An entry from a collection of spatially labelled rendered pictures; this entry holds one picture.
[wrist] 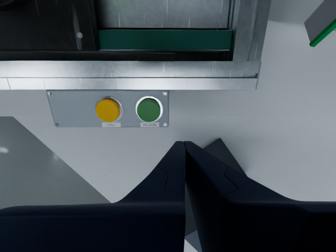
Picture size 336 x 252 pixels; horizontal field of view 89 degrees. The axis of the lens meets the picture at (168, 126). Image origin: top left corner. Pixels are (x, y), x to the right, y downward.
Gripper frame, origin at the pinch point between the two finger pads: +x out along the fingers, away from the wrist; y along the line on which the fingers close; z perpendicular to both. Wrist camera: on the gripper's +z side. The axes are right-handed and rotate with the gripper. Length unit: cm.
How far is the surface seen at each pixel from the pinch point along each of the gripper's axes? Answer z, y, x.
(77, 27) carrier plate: 8.7, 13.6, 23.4
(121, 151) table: -17.9, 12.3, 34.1
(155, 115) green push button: -4.5, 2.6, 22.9
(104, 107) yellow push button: -3.0, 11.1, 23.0
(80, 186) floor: -104, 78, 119
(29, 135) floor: -53, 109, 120
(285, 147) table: -16.9, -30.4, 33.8
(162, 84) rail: 0.6, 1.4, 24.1
